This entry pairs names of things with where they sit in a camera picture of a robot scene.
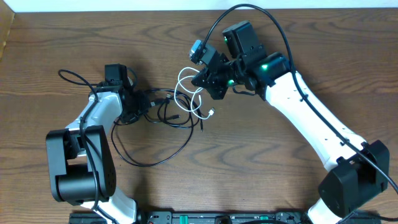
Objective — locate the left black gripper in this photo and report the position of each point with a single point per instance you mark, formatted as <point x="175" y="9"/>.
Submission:
<point x="145" y="107"/>

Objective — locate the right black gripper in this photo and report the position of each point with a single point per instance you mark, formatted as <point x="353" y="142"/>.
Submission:
<point x="210" y="83"/>

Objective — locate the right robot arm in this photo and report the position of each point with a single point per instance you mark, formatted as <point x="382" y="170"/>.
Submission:
<point x="356" y="169"/>

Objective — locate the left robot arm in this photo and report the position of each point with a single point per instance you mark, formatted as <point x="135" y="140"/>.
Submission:
<point x="81" y="167"/>

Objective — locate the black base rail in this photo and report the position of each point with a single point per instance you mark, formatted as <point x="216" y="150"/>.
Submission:
<point x="211" y="218"/>

